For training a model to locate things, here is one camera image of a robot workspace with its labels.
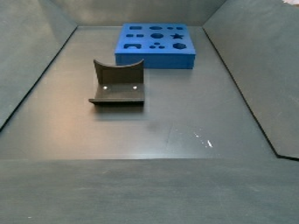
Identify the black curved holder stand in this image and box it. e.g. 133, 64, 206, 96
89, 60, 146, 105

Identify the blue shape-sorter block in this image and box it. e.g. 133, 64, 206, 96
115, 23, 197, 69

